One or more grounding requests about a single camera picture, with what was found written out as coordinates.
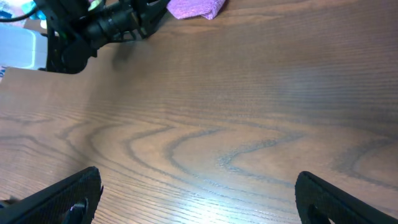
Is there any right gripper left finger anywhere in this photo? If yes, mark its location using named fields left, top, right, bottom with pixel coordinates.
left=1, top=166, right=103, bottom=224

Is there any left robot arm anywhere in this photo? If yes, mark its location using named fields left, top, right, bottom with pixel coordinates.
left=35, top=0, right=169, bottom=74

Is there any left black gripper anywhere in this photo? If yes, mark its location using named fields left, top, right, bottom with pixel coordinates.
left=86, top=0, right=170, bottom=44

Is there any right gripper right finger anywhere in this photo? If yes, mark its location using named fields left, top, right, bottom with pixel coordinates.
left=295, top=171, right=397, bottom=224

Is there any left black cable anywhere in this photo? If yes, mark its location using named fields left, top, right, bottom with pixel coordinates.
left=0, top=7, right=40, bottom=23

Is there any purple microfiber cloth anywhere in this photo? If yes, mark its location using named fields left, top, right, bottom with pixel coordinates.
left=167, top=0, right=226, bottom=20

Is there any white container in background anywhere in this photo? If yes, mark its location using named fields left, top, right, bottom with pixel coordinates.
left=1, top=25, right=48, bottom=70

